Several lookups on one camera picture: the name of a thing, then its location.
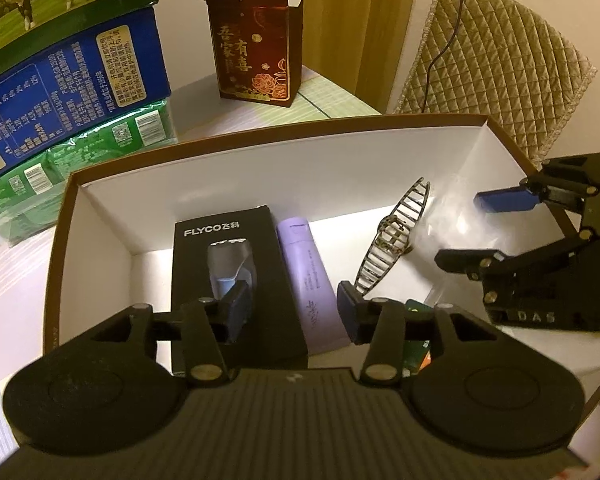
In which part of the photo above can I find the black cable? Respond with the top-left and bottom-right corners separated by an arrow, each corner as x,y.
422,0 -> 478,113

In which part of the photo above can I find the green drink pack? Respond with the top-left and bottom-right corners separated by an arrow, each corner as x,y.
0,99 -> 178,248

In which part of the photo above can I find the quilted beige cushion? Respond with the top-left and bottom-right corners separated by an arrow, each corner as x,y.
387,0 -> 597,171

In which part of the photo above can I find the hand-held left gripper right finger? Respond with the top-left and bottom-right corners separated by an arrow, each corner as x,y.
336,281 -> 498,386

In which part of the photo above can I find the brown cardboard box white inside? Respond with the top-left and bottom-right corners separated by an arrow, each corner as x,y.
42,115 -> 600,376

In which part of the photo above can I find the green milk carton with cows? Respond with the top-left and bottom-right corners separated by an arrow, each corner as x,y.
0,0 -> 160,86

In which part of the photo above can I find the small green packet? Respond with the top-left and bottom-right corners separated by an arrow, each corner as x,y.
402,299 -> 434,376

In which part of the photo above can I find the clear plastic bag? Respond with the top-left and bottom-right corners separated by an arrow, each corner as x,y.
420,180 -> 481,266

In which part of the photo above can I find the black shaver box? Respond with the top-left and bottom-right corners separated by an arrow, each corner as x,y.
171,204 -> 310,377

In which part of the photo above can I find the yellow curtain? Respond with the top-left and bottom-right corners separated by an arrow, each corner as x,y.
257,0 -> 421,113

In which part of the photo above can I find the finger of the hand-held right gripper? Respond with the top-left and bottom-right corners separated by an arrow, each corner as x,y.
474,151 -> 600,214
435,230 -> 595,279

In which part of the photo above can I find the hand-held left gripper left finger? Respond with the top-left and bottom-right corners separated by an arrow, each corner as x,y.
87,281 -> 253,387

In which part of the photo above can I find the dark red gift box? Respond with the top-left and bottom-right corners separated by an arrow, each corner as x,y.
205,0 -> 306,110

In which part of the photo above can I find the blue printed carton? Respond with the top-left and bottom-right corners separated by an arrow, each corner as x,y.
0,7 -> 173,188

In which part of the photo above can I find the purple tube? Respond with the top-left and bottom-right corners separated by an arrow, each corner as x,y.
275,215 -> 353,356

